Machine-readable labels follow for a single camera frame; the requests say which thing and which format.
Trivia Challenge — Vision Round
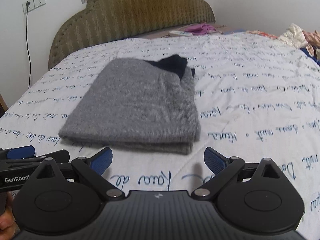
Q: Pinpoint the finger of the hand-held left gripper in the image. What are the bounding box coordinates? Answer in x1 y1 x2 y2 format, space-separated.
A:
0 145 36 159
29 149 71 166

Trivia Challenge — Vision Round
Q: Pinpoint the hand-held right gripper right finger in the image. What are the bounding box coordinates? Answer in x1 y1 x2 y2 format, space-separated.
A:
191 147 292 201

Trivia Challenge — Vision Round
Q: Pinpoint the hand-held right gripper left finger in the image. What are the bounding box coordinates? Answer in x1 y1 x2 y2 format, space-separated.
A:
29 147 126 202

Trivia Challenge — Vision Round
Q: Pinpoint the grey sweater with navy sleeves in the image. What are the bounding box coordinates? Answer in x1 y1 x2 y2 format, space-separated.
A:
58 54 202 155

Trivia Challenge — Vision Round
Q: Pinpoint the person's left hand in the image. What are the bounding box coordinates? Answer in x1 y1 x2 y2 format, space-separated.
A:
0 191 20 240

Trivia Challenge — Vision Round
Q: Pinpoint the white script printed quilt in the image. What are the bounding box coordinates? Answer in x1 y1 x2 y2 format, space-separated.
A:
0 30 320 240

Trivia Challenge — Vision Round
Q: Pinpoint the white power strip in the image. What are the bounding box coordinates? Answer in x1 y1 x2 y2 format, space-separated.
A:
169 30 193 37

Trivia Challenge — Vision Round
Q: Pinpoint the purple cloth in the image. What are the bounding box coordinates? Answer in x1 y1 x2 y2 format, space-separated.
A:
185 23 217 36

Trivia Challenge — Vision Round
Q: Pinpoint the orange floral cloth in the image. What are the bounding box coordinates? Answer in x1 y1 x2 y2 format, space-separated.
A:
247 30 278 39

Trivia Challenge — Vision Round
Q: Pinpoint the white crumpled cloth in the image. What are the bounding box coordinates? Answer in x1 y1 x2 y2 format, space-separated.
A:
278 23 308 48

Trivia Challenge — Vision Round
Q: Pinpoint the olive upholstered headboard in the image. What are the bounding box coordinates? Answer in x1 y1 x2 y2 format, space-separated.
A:
48 0 216 70

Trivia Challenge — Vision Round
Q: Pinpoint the pink crumpled cloth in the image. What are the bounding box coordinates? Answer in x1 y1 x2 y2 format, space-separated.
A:
302 29 320 57

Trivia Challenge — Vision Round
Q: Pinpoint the black power cable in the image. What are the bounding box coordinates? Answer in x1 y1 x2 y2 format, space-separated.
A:
24 1 33 88

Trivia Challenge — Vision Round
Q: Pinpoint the white wall socket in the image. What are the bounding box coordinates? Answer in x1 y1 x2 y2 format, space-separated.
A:
22 0 46 14

